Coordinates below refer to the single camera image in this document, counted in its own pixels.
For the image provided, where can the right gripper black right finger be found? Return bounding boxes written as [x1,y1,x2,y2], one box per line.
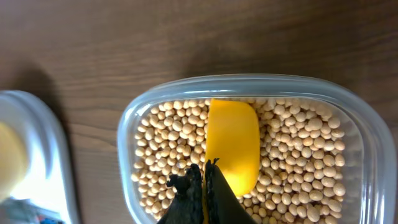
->
[204,158,256,224]

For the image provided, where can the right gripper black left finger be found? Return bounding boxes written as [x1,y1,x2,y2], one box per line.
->
[157,164,204,224]

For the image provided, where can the yellow measuring cup scoop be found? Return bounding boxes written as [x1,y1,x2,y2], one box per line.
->
[201,98,261,224]

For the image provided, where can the yellow bowl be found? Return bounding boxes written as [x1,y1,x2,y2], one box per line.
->
[1,122,29,202]

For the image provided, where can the white digital kitchen scale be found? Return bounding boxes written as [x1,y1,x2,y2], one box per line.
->
[1,90,81,224]

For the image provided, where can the soybeans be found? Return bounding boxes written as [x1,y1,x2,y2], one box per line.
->
[131,98,346,223]

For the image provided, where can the clear plastic container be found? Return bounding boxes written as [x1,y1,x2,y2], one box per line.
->
[117,74,397,223]

